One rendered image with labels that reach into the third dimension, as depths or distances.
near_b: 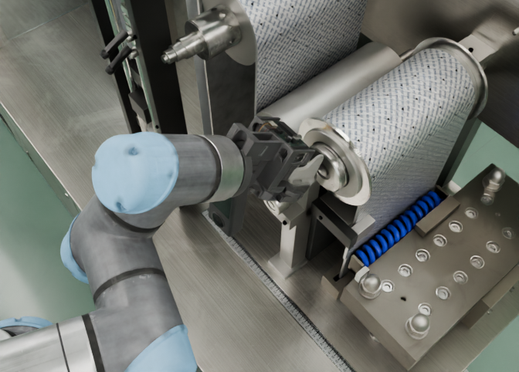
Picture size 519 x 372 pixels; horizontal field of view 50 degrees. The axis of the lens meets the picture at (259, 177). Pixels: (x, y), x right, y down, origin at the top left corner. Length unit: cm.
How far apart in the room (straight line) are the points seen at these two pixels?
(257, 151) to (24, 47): 105
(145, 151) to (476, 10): 62
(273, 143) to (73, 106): 83
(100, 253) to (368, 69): 57
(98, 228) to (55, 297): 160
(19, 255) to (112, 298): 175
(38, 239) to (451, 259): 167
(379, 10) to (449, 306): 55
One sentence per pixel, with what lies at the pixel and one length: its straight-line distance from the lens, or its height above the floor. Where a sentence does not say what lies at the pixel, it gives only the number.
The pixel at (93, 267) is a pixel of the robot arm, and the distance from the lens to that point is 58.
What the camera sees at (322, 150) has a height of 129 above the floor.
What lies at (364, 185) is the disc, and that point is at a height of 127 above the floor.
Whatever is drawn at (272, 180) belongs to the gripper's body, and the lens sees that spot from 67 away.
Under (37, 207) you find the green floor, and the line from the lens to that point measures 238.
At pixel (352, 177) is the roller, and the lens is 78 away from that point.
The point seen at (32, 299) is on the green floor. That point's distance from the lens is 220.
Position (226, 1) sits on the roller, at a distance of 85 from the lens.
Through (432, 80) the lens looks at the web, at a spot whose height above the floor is 131.
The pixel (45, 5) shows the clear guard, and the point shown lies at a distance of 161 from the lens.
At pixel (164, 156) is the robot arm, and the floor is 149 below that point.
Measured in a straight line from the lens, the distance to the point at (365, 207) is 86.
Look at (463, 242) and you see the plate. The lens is 105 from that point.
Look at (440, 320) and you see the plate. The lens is 97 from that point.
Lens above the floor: 191
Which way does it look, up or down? 56 degrees down
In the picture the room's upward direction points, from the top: straight up
